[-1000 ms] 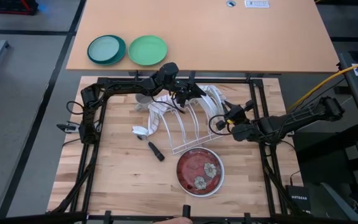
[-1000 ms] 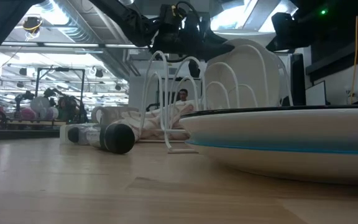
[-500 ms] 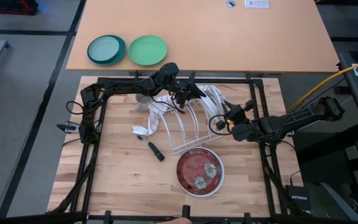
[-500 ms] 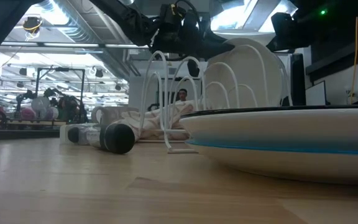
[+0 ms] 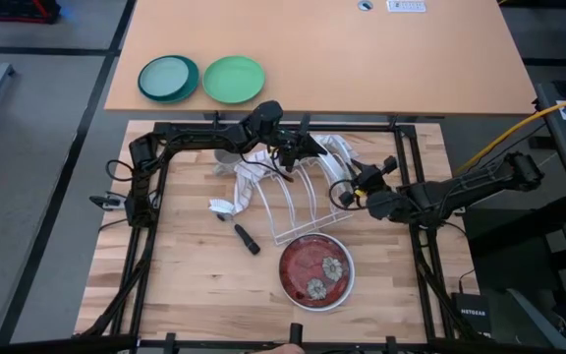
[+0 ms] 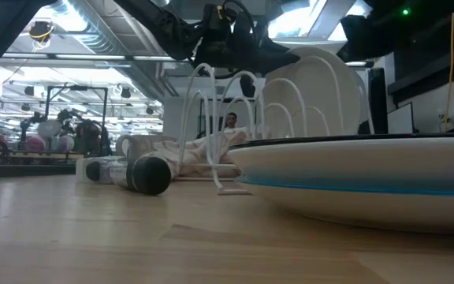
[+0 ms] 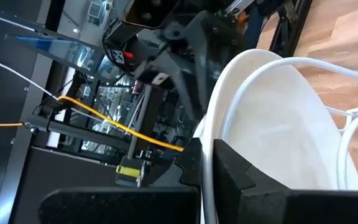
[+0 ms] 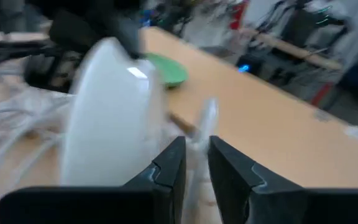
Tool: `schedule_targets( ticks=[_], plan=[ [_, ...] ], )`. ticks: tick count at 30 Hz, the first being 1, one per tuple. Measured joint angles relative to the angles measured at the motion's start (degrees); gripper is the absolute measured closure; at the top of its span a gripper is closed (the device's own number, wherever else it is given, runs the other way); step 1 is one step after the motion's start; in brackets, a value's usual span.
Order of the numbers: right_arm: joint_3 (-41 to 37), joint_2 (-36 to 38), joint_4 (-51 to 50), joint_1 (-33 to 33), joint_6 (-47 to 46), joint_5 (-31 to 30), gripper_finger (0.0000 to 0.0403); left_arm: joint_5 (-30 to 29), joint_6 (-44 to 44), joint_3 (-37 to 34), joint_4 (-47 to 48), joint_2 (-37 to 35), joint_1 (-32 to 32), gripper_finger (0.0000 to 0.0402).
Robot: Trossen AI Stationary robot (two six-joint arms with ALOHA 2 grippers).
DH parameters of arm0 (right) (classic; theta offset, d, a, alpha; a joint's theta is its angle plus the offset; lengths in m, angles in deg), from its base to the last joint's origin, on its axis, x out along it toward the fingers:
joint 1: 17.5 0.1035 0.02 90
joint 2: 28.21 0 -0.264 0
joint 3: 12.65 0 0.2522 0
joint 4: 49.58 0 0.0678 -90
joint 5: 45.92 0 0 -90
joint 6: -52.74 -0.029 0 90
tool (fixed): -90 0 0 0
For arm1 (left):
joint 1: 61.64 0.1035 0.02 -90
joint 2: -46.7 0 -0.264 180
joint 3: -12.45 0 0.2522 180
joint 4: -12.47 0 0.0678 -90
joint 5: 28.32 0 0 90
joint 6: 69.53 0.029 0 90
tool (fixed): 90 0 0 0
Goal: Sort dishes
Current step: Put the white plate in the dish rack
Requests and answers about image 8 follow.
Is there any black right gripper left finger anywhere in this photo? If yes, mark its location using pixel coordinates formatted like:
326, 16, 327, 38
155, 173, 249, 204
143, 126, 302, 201
0, 136, 187, 224

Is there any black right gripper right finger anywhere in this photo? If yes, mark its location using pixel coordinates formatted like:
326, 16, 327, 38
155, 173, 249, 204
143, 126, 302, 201
209, 135, 358, 224

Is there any large white plate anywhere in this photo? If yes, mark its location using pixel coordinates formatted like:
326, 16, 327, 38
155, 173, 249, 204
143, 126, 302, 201
59, 37, 167, 187

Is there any light green plate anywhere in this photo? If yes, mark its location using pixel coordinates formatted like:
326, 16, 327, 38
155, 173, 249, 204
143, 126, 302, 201
143, 52, 190, 90

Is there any background wooden table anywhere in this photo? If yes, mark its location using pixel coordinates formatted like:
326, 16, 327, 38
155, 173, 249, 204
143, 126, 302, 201
244, 30, 344, 72

